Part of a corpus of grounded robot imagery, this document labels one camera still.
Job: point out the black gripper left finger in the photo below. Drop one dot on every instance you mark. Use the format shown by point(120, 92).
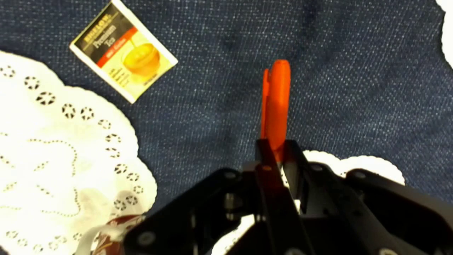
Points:
point(274, 198)

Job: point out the orange capped silver marker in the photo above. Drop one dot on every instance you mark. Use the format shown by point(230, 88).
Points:
point(277, 103)

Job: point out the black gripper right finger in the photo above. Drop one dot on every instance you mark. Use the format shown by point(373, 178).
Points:
point(302, 174)

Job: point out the tea bag packet orange print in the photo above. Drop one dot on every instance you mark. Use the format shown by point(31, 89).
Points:
point(124, 51)

